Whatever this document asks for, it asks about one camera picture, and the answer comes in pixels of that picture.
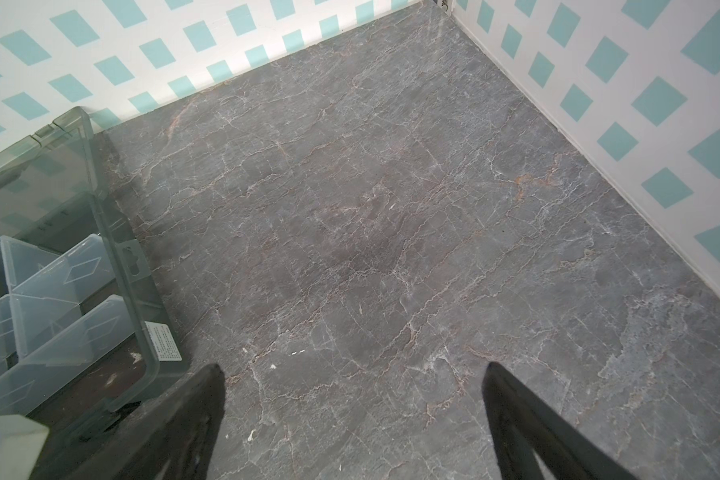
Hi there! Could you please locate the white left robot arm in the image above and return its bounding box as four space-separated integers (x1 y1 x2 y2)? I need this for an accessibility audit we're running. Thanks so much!
0 414 50 479

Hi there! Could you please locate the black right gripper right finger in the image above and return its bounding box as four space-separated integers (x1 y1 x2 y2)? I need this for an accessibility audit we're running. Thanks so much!
481 362 634 479

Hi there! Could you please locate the green transparent compartment organizer box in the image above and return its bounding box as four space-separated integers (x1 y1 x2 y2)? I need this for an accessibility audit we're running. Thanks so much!
0 107 189 479

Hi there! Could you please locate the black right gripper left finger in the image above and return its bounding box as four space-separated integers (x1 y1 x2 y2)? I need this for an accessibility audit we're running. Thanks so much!
67 364 225 480

